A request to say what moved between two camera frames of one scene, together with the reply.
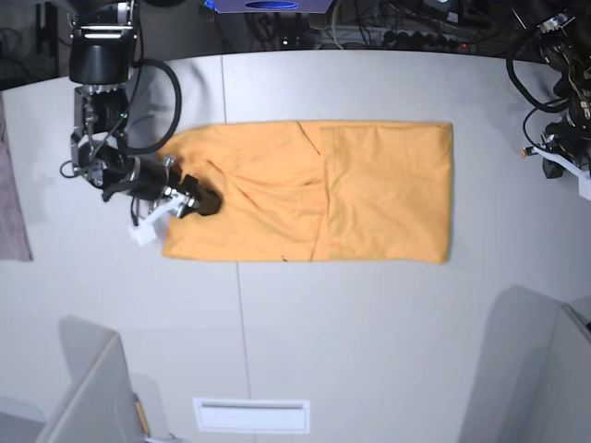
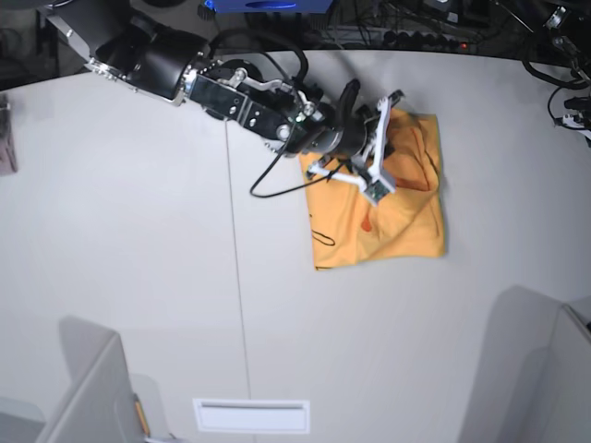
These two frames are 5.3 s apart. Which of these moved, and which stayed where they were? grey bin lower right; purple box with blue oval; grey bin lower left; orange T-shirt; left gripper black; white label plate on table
Moved: left gripper black; orange T-shirt
Stayed: grey bin lower left; purple box with blue oval; grey bin lower right; white label plate on table
